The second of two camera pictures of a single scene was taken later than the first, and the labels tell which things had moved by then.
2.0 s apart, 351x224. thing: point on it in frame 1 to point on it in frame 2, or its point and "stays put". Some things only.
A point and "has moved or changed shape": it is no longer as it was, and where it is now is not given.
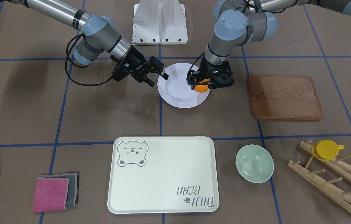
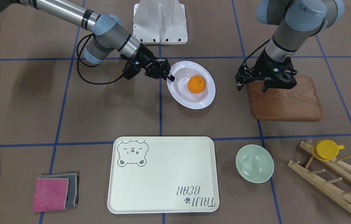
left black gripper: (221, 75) to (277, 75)
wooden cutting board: (292, 98) stays put
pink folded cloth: (50, 193) stays put
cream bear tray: (149, 175) stays put
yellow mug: (325, 150) stays put
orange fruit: (202, 88) has moved or changed shape
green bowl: (254, 163) stays put
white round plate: (175, 91) has moved or changed shape
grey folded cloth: (72, 196) stays put
